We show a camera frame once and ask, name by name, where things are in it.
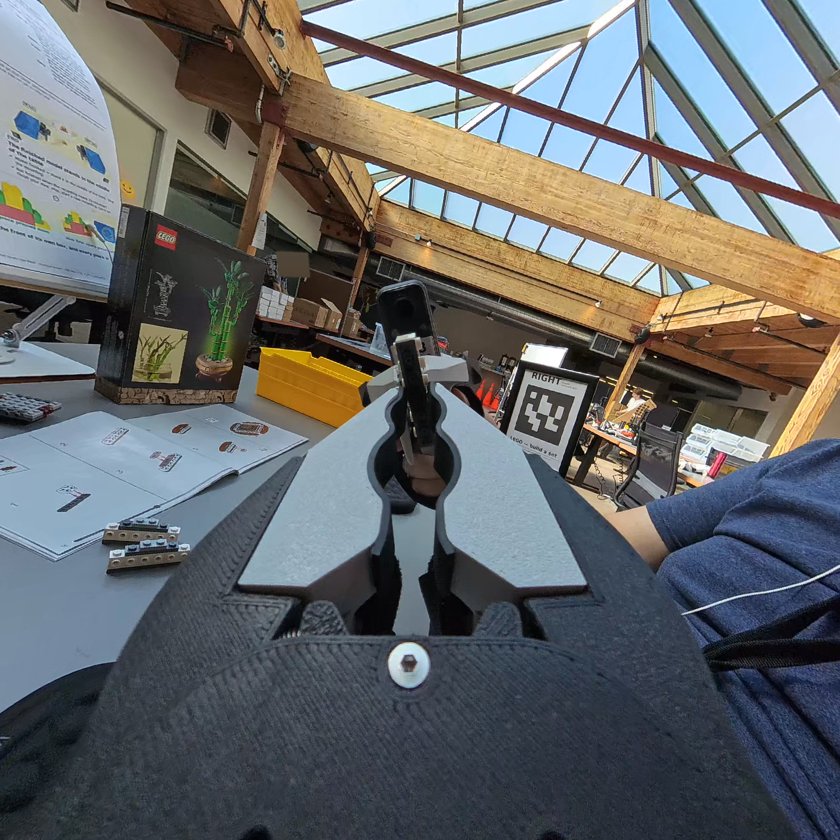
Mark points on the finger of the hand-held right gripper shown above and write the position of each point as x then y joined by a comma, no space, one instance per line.
382,388
449,371

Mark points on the dark grey lego plate assembly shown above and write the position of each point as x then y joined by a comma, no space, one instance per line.
418,400
141,531
148,558

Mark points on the clear plastic storage boxes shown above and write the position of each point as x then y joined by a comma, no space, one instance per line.
722,443

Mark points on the red steel tie rod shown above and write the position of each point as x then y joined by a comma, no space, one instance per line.
558,118

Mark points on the black office chair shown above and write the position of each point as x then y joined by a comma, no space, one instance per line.
649,466

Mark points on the white display stand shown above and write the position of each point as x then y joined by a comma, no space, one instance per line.
39,364

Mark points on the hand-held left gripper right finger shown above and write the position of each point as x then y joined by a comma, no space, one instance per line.
505,518

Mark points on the stack of white boxes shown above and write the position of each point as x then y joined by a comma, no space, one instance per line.
275,303

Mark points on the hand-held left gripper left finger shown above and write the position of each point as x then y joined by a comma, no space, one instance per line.
315,518

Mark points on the person's right hand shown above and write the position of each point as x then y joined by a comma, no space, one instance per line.
426,476

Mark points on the person in blue shirt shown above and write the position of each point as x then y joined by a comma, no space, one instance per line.
754,525

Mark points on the black framed marker sign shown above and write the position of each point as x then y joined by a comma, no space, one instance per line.
551,410

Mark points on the yellow plastic bin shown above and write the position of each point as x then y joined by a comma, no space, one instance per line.
302,387

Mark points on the black lego set box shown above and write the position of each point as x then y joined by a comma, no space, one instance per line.
184,295

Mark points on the white instruction sheet on stand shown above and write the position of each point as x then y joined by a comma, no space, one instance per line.
52,144

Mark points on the lego instruction booklet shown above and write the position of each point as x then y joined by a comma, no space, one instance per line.
98,459

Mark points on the orange traffic cone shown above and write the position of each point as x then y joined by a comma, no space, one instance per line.
492,394

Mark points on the brown cardboard box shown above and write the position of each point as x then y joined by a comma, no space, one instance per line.
315,313

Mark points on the grey and red lego assembly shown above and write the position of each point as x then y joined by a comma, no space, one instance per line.
26,407

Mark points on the wooden work table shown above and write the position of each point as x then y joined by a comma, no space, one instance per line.
610,433

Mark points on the person's right forearm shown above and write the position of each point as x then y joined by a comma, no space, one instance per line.
633,531

